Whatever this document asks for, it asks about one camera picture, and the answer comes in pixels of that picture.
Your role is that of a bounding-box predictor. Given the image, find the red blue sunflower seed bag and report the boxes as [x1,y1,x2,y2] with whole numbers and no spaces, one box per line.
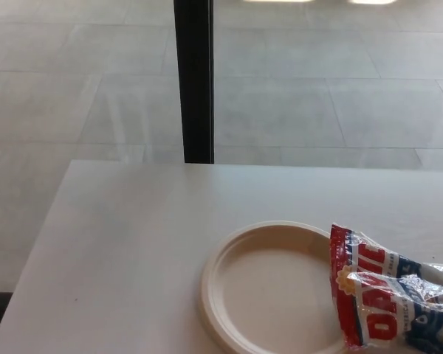
[329,222,443,351]

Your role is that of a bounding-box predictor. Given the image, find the black window frame post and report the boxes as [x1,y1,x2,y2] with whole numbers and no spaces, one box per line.
[173,0,216,164]

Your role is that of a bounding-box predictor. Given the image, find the beige round paper plate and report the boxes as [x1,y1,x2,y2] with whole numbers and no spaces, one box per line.
[198,220,351,354]

